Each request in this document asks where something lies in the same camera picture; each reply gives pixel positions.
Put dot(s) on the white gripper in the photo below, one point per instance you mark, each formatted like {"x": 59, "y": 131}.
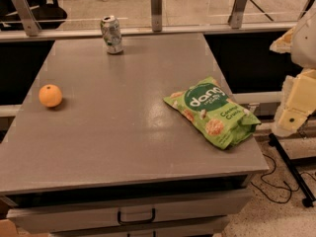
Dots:
{"x": 305, "y": 43}

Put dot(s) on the crushed 7up soda can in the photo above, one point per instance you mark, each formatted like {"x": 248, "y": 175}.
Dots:
{"x": 111, "y": 34}

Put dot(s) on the green dang chips bag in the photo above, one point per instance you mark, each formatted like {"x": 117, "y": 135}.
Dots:
{"x": 212, "y": 112}

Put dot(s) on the black stand leg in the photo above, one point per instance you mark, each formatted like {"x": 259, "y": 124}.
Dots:
{"x": 309, "y": 199}

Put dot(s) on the lower grey drawer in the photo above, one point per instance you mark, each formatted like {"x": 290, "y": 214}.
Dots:
{"x": 175, "y": 228}

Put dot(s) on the orange fruit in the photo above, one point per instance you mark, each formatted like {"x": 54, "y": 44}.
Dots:
{"x": 50, "y": 96}

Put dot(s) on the black office chair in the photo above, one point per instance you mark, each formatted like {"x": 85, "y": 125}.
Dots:
{"x": 47, "y": 12}

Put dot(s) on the grey cabinet drawer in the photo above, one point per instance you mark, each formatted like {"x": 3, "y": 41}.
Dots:
{"x": 90, "y": 215}

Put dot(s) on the right metal rail bracket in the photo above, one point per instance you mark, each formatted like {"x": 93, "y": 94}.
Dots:
{"x": 236, "y": 17}

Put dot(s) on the metal rail bracket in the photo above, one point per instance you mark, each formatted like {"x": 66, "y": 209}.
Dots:
{"x": 156, "y": 15}
{"x": 31, "y": 26}
{"x": 236, "y": 17}

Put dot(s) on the middle metal rail bracket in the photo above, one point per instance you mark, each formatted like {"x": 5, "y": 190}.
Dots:
{"x": 156, "y": 15}

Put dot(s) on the black drawer handle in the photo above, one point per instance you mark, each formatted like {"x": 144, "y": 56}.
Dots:
{"x": 125, "y": 217}

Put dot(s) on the left metal rail bracket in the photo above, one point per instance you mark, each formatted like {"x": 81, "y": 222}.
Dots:
{"x": 31, "y": 26}

